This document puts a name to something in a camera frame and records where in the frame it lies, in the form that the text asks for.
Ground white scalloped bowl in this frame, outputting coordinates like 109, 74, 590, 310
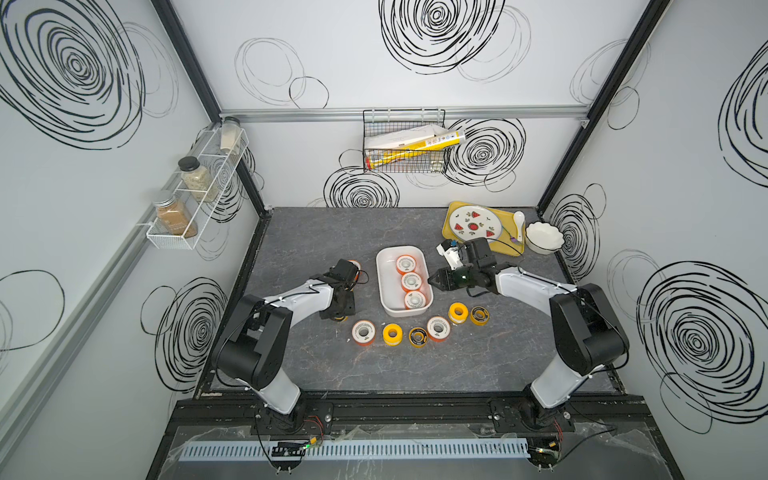
525, 222, 565, 255

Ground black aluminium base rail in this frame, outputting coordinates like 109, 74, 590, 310
165, 392, 651, 436

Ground white wire spice rack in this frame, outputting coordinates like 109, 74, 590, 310
146, 121, 249, 260

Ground white slotted cable duct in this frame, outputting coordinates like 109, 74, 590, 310
178, 438, 530, 462

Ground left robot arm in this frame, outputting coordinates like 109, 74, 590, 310
212, 259, 360, 415

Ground black wire wall basket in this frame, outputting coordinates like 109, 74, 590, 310
362, 108, 446, 173

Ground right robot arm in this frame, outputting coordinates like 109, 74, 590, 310
428, 238, 630, 411

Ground watermelon pattern plate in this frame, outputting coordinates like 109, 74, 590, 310
448, 205, 503, 242

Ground white spoon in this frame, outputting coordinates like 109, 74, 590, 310
512, 210, 526, 244

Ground white plastic storage box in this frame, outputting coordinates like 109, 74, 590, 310
376, 246, 434, 318

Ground orange sealing tape roll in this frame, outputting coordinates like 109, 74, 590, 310
395, 255, 418, 275
352, 320, 376, 346
348, 260, 362, 282
426, 316, 451, 342
401, 272, 423, 292
404, 290, 427, 310

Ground spice jar brown contents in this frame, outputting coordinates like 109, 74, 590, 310
152, 190, 198, 238

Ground spice jar black lid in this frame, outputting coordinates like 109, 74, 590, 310
177, 156, 218, 203

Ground spice jar pale contents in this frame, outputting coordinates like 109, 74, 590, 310
219, 116, 241, 154

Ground yellow tray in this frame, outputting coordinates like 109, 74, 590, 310
442, 201, 525, 257

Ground yellow sealing tape roll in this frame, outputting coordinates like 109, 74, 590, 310
448, 302, 469, 325
382, 323, 403, 346

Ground yellow white box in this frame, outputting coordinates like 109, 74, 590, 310
363, 124, 466, 173

